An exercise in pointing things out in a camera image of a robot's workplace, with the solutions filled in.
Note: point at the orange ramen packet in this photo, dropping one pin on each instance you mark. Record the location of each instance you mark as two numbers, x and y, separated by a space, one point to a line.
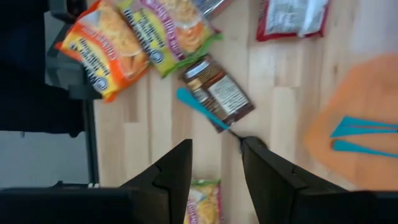
102 49

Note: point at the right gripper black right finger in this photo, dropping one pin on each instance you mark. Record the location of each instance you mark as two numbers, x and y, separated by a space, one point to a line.
280 193

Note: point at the red-bordered food packet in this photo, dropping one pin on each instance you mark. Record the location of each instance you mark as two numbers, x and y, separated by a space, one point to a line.
289 18

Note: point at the yellow ramen packet green edge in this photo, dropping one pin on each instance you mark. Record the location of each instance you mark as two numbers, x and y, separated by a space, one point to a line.
168 34

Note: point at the yellow ramen packet pink band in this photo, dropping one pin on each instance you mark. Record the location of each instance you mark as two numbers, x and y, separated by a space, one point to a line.
203 202

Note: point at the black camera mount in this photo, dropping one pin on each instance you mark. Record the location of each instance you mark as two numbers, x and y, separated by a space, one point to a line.
31 77

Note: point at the black metal rig frame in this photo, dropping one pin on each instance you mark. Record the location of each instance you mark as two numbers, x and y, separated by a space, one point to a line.
91 140

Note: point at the orange plastic lid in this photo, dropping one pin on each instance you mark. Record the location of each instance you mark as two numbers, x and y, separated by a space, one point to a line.
367 93

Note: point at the small dark red packet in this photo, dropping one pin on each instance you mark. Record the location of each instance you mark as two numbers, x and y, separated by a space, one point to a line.
213 7

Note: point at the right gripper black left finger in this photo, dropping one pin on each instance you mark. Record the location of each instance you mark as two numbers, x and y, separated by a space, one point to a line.
171 186

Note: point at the brown food packet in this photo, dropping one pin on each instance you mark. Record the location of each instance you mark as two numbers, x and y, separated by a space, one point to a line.
220 93

